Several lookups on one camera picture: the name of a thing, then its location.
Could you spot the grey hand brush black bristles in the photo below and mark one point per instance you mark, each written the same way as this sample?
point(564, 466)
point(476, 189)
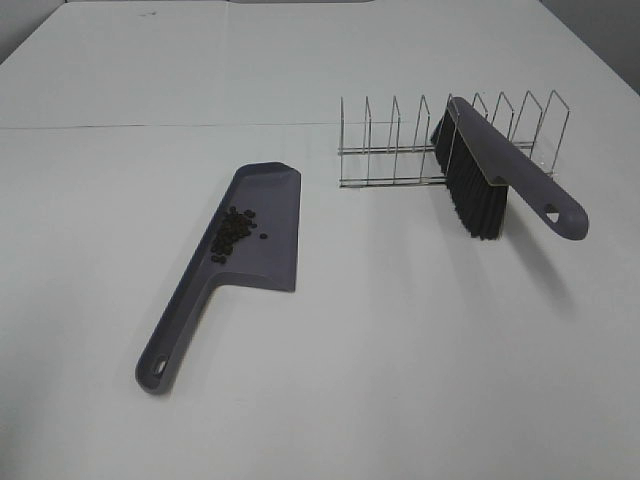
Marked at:
point(480, 166)

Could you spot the chrome wire divider rack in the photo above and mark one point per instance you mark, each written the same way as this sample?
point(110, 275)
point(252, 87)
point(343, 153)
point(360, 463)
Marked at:
point(400, 150)

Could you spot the pile of coffee beans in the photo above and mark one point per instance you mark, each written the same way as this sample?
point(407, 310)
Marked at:
point(236, 225)

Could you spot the grey plastic dustpan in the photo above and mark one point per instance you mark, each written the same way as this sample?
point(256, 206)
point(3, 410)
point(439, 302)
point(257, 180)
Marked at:
point(250, 241)

